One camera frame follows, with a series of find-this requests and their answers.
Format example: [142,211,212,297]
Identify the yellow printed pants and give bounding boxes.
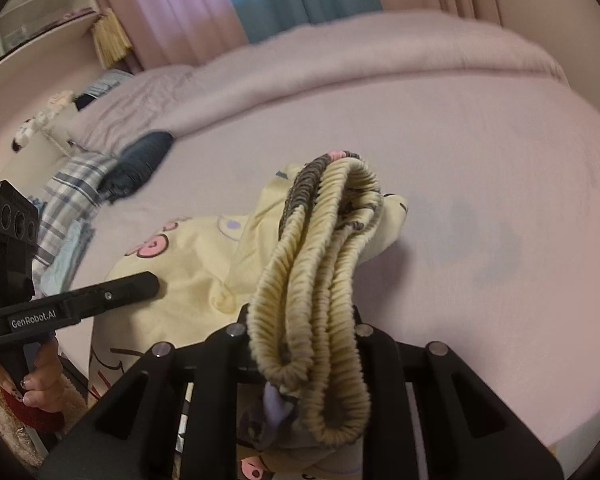
[87,149,411,480]

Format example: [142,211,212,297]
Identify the pink bed sheet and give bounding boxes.
[0,66,600,461]

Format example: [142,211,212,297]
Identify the pink curtain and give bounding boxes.
[87,0,247,72]

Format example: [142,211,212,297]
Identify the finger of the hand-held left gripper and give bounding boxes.
[55,271,161,325]

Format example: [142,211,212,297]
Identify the black and white plush toy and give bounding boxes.
[11,116,57,154]

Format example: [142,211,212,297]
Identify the person's left hand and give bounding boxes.
[19,334,65,418]

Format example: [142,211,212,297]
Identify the pink duvet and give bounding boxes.
[67,7,572,152]

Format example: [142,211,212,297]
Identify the light blue cloth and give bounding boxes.
[39,222,94,297]

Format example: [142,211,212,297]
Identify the blue striped cloth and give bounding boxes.
[74,69,134,112]

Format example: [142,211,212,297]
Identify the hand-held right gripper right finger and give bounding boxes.
[350,305,565,480]

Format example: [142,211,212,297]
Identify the beige padded headboard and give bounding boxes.
[485,0,600,126]

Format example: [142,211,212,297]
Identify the white shelf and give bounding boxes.
[0,0,104,82]

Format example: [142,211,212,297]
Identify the navy cloth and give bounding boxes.
[99,130,174,204]

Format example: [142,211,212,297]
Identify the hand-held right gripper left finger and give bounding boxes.
[39,304,268,480]

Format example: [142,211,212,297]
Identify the plaid cloth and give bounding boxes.
[34,152,122,272]

